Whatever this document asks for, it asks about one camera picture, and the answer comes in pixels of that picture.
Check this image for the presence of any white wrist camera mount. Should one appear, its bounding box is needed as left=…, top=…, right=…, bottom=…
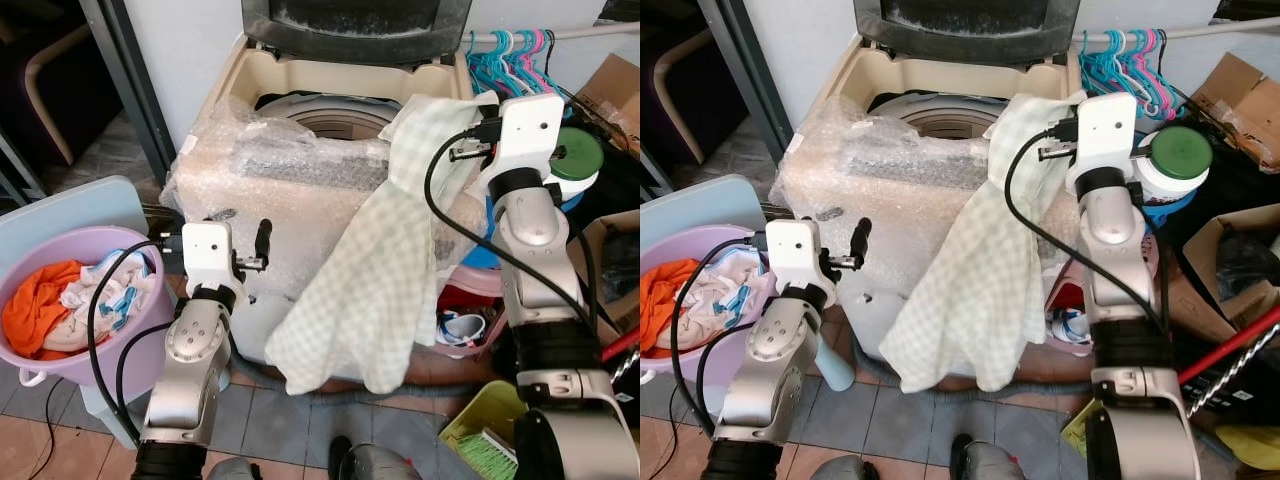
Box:
left=765, top=219, right=824, bottom=292
left=1073, top=93, right=1139, bottom=197
left=181, top=221, right=237, bottom=292
left=494, top=93, right=567, bottom=187

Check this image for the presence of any white pink blue garment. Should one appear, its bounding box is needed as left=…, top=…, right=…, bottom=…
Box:
left=664, top=248, right=773, bottom=353
left=58, top=248, right=163, bottom=353

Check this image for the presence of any grey robot left leg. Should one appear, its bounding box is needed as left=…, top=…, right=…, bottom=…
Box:
left=204, top=455, right=257, bottom=480
left=810, top=455, right=867, bottom=480

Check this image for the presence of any brown cardboard box with tape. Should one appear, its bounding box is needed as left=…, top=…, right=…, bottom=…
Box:
left=574, top=52, right=641, bottom=153
left=1188, top=52, right=1280, bottom=173

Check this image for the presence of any grey black robot right leg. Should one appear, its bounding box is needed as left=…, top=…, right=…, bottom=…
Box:
left=328, top=434, right=423, bottom=480
left=948, top=431, right=1028, bottom=480

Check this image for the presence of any light blue plastic tube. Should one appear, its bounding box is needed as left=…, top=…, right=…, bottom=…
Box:
left=814, top=334, right=858, bottom=394

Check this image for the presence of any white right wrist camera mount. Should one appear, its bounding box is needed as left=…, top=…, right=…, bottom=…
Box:
left=494, top=93, right=567, bottom=187
left=1073, top=93, right=1139, bottom=197

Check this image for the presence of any orange garment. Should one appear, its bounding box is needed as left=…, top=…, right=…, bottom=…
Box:
left=2, top=259, right=89, bottom=362
left=640, top=259, right=693, bottom=358

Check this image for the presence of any grey metal clothes rod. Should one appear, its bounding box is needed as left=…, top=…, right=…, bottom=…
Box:
left=468, top=22, right=641, bottom=43
left=1083, top=18, right=1280, bottom=45

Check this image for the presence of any clear bubble wrap sheet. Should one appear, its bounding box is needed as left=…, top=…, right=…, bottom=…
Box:
left=775, top=95, right=1013, bottom=217
left=165, top=95, right=397, bottom=217

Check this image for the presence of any curved wooden chair frame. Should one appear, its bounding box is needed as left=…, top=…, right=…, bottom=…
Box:
left=24, top=24, right=103, bottom=167
left=652, top=26, right=719, bottom=165

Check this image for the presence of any white blue cloth item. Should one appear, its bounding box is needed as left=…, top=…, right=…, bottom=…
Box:
left=439, top=309, right=493, bottom=348
left=1049, top=307, right=1093, bottom=347

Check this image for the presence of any light blue plastic stool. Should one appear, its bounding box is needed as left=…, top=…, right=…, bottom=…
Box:
left=640, top=175, right=769, bottom=401
left=0, top=175, right=153, bottom=448

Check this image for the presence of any beige top-loading washing machine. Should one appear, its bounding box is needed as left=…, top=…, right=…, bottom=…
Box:
left=165, top=30, right=503, bottom=373
left=775, top=30, right=1101, bottom=373

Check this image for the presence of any dark metal door frame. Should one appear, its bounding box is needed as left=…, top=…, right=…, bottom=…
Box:
left=78, top=0, right=178, bottom=187
left=697, top=0, right=796, bottom=163

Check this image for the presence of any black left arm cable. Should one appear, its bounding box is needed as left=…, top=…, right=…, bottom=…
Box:
left=669, top=236, right=769, bottom=426
left=87, top=238, right=187, bottom=423

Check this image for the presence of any white jar with green lid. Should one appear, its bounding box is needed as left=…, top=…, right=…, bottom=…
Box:
left=1138, top=125, right=1214, bottom=207
left=548, top=125, right=607, bottom=203

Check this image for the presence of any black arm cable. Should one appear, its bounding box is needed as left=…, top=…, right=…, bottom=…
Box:
left=87, top=238, right=187, bottom=423
left=424, top=118, right=601, bottom=341
left=1004, top=118, right=1171, bottom=336
left=669, top=236, right=769, bottom=426

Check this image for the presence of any dark grey washer lid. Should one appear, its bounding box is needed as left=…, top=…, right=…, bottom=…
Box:
left=240, top=0, right=474, bottom=67
left=853, top=0, right=1082, bottom=67

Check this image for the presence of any pink plastic clothes hanger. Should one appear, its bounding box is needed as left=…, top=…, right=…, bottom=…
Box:
left=528, top=28, right=569, bottom=99
left=1140, top=28, right=1181, bottom=113

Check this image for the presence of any purple plastic wash basin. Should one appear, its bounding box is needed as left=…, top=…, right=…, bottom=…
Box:
left=640, top=225, right=793, bottom=389
left=0, top=225, right=187, bottom=389

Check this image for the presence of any open brown cardboard box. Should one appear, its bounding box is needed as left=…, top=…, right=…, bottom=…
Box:
left=578, top=208, right=641, bottom=333
left=1178, top=203, right=1280, bottom=343

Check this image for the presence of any red broom handle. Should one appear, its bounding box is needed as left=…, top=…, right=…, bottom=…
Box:
left=600, top=324, right=641, bottom=363
left=1177, top=304, right=1280, bottom=387

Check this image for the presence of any green white checked cloth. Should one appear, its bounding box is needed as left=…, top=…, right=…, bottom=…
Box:
left=880, top=92, right=1087, bottom=394
left=263, top=92, right=501, bottom=396

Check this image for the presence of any green bristle brush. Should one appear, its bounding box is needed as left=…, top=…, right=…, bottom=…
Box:
left=457, top=427, right=520, bottom=480

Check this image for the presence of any striped metal pole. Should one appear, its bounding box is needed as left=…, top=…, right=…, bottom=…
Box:
left=1188, top=352, right=1280, bottom=419
left=608, top=348, right=641, bottom=389

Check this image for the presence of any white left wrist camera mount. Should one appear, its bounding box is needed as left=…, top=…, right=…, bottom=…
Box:
left=765, top=219, right=824, bottom=292
left=181, top=221, right=237, bottom=292

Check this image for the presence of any cyan plastic clothes hanger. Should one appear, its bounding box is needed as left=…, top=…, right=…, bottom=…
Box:
left=465, top=30, right=513, bottom=98
left=1080, top=30, right=1128, bottom=101
left=495, top=30, right=543, bottom=98
left=1110, top=30, right=1158, bottom=103

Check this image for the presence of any yellow-green plastic dustpan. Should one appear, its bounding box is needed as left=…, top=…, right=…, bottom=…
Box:
left=439, top=380, right=528, bottom=463
left=1061, top=398, right=1102, bottom=458

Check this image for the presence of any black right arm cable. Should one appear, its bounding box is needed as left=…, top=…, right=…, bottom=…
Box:
left=1004, top=118, right=1171, bottom=336
left=424, top=118, right=601, bottom=341

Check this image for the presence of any thin black floor cable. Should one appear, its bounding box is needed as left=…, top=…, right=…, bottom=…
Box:
left=28, top=404, right=59, bottom=480

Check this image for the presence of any pink plastic basin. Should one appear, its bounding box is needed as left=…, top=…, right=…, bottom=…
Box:
left=1044, top=263, right=1098, bottom=358
left=434, top=263, right=513, bottom=361

